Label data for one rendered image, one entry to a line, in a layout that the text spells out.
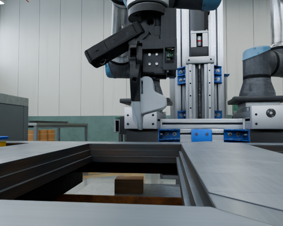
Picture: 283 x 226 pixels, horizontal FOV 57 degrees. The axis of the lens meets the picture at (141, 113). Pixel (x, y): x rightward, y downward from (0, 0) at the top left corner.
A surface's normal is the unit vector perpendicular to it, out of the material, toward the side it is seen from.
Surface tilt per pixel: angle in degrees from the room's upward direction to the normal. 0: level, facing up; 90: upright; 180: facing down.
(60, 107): 90
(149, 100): 93
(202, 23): 90
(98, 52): 89
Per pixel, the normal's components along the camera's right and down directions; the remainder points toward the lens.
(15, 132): 0.99, 0.00
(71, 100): -0.18, -0.04
